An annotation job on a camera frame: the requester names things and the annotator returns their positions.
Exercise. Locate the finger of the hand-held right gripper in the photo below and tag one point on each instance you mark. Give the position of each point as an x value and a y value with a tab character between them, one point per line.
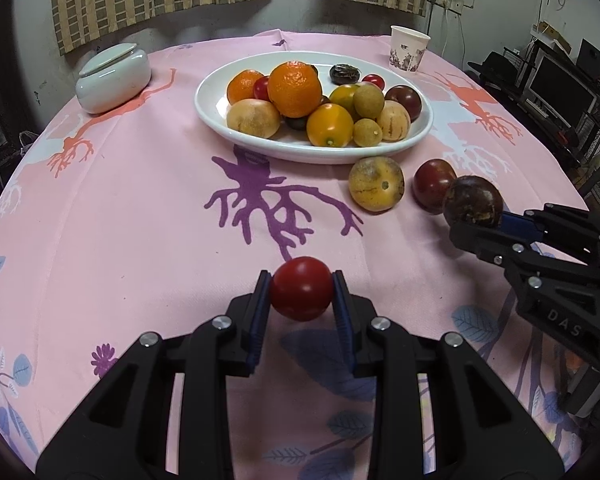
480	240
522	225

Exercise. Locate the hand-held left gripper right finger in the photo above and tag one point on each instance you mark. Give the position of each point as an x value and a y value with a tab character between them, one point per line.
345	330

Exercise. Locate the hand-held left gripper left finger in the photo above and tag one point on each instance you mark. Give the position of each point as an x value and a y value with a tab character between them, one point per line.
260	330

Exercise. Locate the striped pale pepino melon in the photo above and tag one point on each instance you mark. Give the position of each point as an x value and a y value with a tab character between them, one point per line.
395	122

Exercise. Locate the small tan longan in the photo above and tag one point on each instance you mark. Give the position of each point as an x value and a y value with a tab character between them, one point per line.
369	100
367	132

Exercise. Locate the orange-yellow tomato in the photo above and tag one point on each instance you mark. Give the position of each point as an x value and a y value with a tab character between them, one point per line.
330	125

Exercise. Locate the yellow-green tomato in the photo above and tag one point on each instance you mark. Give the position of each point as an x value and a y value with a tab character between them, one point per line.
342	96

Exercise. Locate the large pale yellow fruit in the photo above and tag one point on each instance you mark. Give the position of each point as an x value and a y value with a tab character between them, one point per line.
253	117

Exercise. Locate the white oval plate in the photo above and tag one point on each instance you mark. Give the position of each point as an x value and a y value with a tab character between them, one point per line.
211	102

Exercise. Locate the large orange tangerine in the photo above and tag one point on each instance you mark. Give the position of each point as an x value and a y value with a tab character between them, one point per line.
295	89

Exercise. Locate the small orange tangerine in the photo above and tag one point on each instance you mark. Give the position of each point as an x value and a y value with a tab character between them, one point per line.
242	85

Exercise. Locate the dark brown tomato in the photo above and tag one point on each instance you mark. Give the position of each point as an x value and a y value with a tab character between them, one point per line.
430	183

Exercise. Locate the black metal desk rack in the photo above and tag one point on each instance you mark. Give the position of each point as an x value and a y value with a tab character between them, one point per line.
555	135

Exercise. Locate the speckled yellow round fruit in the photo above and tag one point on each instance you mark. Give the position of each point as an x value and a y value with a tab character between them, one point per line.
376	183

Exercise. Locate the computer monitor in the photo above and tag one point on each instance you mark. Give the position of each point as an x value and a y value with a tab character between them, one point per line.
562	85

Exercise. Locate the black bag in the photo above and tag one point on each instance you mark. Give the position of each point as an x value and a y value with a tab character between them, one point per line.
495	67

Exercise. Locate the pink printed tablecloth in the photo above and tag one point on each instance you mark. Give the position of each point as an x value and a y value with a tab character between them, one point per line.
130	210

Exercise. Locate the black speaker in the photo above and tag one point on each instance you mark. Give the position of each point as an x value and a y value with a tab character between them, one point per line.
592	60

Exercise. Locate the cardboard box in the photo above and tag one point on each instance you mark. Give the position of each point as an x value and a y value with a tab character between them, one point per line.
552	35

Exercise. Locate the printed paper cup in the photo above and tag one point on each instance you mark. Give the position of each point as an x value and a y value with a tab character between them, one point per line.
407	50

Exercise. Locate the white lidded ceramic jar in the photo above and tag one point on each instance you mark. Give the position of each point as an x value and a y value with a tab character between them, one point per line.
112	82

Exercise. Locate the clear plastic bag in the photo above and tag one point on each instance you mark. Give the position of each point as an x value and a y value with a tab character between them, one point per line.
30	140

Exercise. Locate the white wall socket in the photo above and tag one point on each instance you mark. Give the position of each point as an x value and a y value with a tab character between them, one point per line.
450	2

